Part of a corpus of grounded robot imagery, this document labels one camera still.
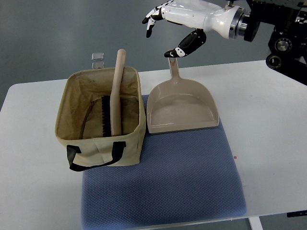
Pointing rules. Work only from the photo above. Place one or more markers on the black table control panel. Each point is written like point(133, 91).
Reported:
point(296, 214)

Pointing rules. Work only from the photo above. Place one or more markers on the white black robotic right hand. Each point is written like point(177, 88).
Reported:
point(200, 15)

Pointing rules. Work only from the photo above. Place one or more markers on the blue textured mat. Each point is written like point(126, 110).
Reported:
point(182, 177)

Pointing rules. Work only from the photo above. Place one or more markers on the beige fabric bag black handle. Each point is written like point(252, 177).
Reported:
point(82, 121)

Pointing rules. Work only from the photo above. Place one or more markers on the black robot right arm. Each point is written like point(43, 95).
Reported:
point(288, 42)

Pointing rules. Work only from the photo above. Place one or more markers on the white table leg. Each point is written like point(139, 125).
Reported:
point(255, 223)

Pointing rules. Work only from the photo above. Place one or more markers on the pink hand broom black bristles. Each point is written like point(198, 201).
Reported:
point(111, 110)

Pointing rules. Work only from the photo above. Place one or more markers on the pink plastic dustpan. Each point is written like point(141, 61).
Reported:
point(180, 104)

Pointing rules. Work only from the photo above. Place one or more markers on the lower clear floor plate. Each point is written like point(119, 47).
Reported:
point(98, 65)

